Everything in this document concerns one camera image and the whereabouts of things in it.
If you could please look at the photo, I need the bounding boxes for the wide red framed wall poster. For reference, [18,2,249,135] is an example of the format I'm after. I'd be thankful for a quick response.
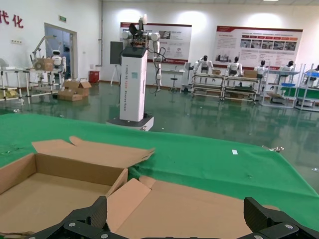
[215,25,304,70]

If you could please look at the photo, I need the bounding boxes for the black panel on stand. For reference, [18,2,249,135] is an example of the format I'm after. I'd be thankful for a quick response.
[110,41,124,85]

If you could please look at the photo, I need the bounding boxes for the green tablecloth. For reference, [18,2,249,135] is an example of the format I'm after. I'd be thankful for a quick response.
[0,113,319,231]

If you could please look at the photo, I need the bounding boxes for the white humanoid robot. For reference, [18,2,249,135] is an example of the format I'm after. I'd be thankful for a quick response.
[227,56,244,75]
[51,49,67,75]
[280,61,295,72]
[193,55,214,74]
[254,59,267,78]
[308,65,319,87]

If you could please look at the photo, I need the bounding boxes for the pipe workbench with green panel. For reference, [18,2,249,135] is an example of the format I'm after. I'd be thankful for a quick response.
[294,63,319,112]

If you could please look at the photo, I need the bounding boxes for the cardboard box with round hole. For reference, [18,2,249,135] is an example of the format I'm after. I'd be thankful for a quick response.
[106,175,279,239]

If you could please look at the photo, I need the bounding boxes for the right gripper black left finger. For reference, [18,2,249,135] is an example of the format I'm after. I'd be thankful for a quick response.
[24,196,130,239]

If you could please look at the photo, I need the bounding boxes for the grey framed doorway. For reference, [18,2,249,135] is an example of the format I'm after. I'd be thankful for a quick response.
[44,22,78,80]

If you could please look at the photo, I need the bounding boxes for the white tower robot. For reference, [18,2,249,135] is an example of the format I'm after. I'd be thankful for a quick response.
[106,13,162,132]

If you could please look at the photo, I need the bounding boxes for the white crane frame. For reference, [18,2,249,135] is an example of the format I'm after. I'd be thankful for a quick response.
[31,34,63,60]

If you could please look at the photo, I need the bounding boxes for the long pipe frame workbench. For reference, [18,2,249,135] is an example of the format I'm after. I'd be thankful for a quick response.
[191,70,260,103]

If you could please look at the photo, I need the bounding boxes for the cardboard box with tape roll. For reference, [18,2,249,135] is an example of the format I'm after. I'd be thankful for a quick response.
[34,58,54,72]

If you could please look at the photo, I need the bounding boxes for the flat cardboard box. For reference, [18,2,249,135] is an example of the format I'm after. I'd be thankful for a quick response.
[57,89,83,102]

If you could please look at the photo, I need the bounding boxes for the vertical wall pipe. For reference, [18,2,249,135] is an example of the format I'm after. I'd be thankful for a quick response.
[99,0,104,67]

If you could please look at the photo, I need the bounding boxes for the cardboard box with oval cutout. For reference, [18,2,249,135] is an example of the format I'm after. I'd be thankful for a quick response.
[0,136,157,236]

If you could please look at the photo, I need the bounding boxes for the open cardboard box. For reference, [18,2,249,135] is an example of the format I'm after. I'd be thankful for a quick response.
[62,79,92,97]

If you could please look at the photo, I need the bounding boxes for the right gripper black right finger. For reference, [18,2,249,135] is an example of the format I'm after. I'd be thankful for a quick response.
[239,197,319,239]

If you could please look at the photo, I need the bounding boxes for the small metal clip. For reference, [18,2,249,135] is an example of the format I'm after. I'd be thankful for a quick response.
[262,145,285,152]

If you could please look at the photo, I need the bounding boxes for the pipe workbench with blue trays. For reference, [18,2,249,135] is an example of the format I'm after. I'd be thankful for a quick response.
[260,69,300,109]

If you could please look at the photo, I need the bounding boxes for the person in blue clothing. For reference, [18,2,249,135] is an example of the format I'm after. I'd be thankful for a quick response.
[62,44,72,79]

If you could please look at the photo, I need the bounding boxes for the white pipe frame workbench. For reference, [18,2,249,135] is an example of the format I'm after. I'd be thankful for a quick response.
[0,68,64,105]

